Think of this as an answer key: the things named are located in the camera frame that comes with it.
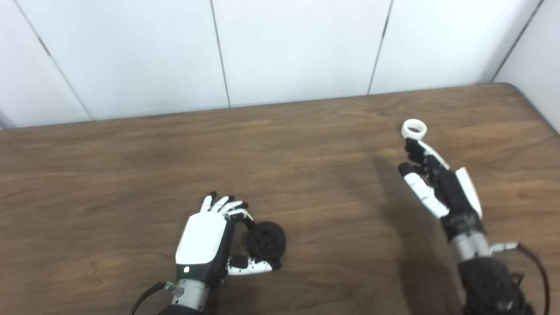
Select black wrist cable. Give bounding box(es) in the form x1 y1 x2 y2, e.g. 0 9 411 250
490 241 551 315
129 281 176 315

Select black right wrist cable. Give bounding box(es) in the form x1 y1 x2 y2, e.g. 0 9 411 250
490 241 551 315

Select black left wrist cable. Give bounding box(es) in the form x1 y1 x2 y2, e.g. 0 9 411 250
129 281 176 315

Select black and white right hand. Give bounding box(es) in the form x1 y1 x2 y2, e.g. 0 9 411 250
398 138 485 239

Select black and white left hand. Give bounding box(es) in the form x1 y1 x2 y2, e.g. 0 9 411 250
175 191 282 289

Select white ring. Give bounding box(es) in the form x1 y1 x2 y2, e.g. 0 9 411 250
401 119 428 142

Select round black part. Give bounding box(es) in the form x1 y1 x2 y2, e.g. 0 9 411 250
242 221 287 260

